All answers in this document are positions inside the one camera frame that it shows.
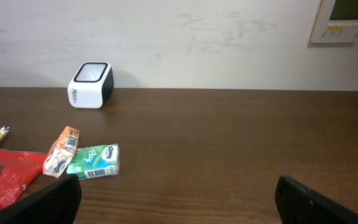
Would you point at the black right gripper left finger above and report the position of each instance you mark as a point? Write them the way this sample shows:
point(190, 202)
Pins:
point(56, 203)

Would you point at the orange Kleenex tissue pack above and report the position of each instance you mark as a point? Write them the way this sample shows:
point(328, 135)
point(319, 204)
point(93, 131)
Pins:
point(61, 152)

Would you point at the white barcode scanner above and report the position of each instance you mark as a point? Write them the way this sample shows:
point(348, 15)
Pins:
point(91, 86)

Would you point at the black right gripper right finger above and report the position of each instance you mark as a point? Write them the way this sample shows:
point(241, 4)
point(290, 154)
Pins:
point(297, 203)

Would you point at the green Kleenex tissue pack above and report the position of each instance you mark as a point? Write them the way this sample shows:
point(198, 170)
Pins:
point(95, 161)

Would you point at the red snack bag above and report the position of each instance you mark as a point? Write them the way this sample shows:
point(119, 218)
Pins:
point(18, 169)

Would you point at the beige wall control panel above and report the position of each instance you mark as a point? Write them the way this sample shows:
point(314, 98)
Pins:
point(336, 22)

